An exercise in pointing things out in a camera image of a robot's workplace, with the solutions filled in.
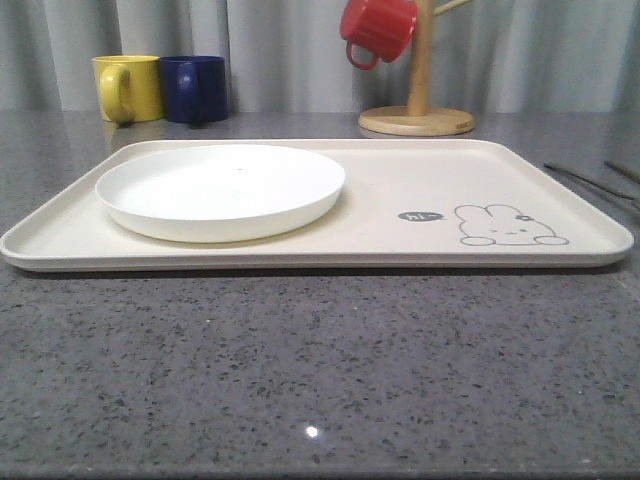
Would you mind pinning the cream rabbit serving tray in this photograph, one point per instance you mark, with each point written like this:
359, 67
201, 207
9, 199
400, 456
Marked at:
415, 203

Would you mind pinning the silver chopstick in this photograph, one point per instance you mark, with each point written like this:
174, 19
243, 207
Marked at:
626, 171

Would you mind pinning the white round plate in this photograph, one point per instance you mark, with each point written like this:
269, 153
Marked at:
221, 193

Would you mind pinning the wooden mug tree stand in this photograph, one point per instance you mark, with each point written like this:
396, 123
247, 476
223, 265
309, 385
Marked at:
417, 117

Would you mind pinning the grey curtain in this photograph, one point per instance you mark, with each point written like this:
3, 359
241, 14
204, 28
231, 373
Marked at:
487, 56

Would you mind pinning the dark blue mug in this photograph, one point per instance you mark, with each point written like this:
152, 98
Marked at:
193, 88

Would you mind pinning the red mug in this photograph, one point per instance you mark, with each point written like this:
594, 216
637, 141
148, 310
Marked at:
377, 30

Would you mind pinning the silver fork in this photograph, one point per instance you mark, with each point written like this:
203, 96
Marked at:
590, 181

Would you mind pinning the yellow mug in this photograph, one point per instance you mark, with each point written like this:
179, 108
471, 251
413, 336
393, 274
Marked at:
128, 88

